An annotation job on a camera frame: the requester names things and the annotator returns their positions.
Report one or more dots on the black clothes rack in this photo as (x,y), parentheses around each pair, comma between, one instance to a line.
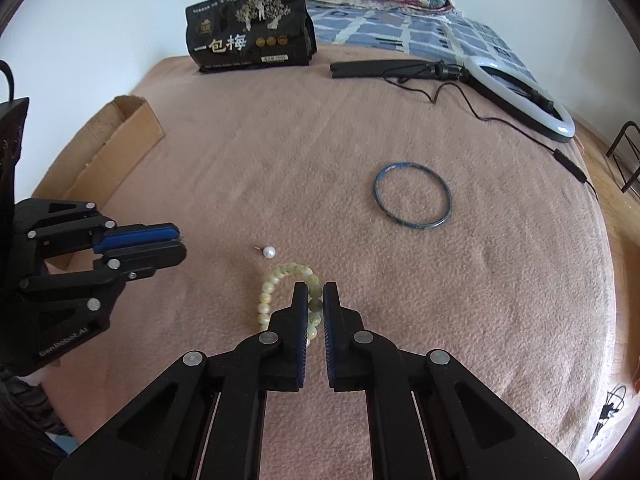
(624,152)

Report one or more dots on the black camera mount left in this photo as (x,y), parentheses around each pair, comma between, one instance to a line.
(13,117)

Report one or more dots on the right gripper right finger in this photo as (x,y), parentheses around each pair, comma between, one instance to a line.
(428,416)

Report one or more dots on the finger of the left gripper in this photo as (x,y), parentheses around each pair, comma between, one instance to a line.
(140,259)
(61,227)

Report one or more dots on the open cardboard box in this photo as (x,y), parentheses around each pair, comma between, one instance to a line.
(103,153)

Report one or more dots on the power strip with cables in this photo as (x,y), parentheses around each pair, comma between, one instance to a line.
(606,433)

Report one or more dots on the white pearl earring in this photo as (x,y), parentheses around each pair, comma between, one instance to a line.
(269,252)

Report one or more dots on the white ring light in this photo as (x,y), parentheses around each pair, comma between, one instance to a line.
(520,96)

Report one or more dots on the black snack bag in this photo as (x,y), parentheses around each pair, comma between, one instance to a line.
(224,35)

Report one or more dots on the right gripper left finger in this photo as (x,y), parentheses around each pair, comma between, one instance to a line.
(203,417)

